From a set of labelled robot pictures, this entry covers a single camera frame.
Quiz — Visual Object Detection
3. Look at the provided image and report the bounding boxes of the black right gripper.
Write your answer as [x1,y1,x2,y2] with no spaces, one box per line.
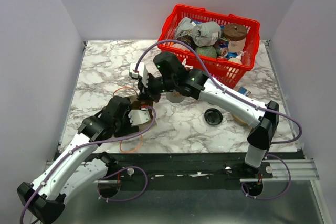
[136,72,176,104]

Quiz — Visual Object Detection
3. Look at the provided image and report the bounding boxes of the cream printed paper bag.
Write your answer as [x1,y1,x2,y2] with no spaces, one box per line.
[112,86,158,154]

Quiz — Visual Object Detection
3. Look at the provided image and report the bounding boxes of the brown cardboard cup carrier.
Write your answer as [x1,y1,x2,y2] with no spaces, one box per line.
[232,114,251,128]

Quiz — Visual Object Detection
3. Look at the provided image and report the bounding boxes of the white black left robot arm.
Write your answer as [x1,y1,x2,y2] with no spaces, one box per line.
[17,96,151,223]

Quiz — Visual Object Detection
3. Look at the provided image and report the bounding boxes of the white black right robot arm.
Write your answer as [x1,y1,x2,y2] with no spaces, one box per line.
[129,52,279,178]

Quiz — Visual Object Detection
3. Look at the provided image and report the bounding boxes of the grey straw holder cup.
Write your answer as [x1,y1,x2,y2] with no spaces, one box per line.
[166,91,185,104]

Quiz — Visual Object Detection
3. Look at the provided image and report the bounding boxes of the white wrapped straws bundle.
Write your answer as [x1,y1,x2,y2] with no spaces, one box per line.
[182,59,194,70]

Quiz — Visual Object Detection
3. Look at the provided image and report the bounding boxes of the dark printed paper cup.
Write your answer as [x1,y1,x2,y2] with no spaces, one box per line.
[170,30,196,51]

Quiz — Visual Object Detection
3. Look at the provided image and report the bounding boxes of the green textured ball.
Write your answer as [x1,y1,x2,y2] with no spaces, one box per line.
[195,46,217,59]

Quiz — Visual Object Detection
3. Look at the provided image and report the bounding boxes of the grey wrapped bundle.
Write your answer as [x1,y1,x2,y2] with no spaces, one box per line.
[191,21,222,47]

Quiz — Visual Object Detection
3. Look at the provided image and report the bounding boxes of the red plastic shopping basket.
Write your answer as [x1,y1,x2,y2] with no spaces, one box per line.
[159,4,260,88]

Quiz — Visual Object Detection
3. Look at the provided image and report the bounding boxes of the red blue drink can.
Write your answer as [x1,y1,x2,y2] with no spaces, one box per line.
[213,41,229,57]

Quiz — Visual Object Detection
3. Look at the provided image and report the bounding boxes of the blue yellow card packet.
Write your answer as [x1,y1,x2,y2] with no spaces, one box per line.
[237,87,251,97]

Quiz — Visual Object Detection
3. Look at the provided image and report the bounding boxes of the white pump bottle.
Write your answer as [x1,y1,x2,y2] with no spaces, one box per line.
[227,51,246,64]

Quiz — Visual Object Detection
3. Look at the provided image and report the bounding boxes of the brown lidded white tub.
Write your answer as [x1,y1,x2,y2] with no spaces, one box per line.
[223,23,247,53]

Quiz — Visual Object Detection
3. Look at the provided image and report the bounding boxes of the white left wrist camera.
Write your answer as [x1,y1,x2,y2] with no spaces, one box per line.
[128,110,151,126]

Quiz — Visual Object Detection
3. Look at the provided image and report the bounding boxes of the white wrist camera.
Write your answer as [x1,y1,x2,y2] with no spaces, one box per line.
[128,110,151,126]
[129,62,149,86]

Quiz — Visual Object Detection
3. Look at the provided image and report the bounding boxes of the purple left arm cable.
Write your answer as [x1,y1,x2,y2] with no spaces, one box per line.
[19,105,157,224]

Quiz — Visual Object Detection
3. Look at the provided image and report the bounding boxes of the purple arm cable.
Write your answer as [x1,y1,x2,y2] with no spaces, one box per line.
[19,105,157,224]
[136,39,303,201]

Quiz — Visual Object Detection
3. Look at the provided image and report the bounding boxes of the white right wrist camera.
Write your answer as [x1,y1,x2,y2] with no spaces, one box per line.
[129,62,149,86]

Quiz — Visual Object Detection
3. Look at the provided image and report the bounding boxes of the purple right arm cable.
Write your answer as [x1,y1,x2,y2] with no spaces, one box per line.
[136,39,303,201]

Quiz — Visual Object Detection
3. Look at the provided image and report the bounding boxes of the black mounting base rail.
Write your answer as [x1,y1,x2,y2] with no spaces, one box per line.
[73,152,274,192]

